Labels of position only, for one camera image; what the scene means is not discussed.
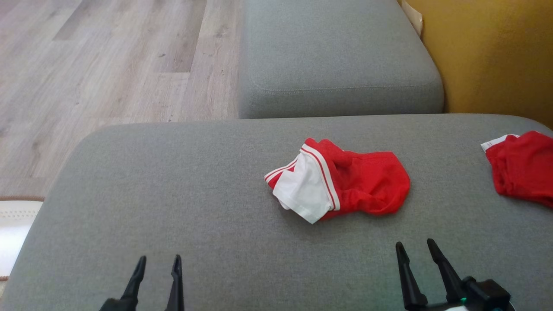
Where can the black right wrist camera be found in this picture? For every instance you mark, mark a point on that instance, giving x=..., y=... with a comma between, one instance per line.
x=488, y=296

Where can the white round object brown rim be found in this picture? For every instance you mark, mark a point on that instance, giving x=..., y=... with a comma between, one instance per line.
x=17, y=229

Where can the mustard yellow panel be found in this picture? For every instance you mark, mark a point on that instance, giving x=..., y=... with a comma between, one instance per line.
x=497, y=52

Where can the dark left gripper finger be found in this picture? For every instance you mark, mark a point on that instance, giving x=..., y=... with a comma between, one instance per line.
x=176, y=289
x=135, y=285

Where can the small grey sofa cushion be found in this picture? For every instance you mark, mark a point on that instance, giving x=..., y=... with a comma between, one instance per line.
x=337, y=52

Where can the large grey sofa seat cushion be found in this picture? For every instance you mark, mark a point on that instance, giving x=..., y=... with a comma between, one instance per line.
x=173, y=194

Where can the beige flat piece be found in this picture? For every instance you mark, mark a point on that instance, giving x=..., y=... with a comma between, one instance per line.
x=412, y=17

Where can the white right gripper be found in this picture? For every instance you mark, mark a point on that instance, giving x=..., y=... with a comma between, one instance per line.
x=458, y=307

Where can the red basketball jersey white sleeves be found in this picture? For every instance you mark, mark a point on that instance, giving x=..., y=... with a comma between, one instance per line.
x=371, y=181

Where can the red shorts white stripe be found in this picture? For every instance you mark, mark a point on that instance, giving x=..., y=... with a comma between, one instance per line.
x=527, y=168

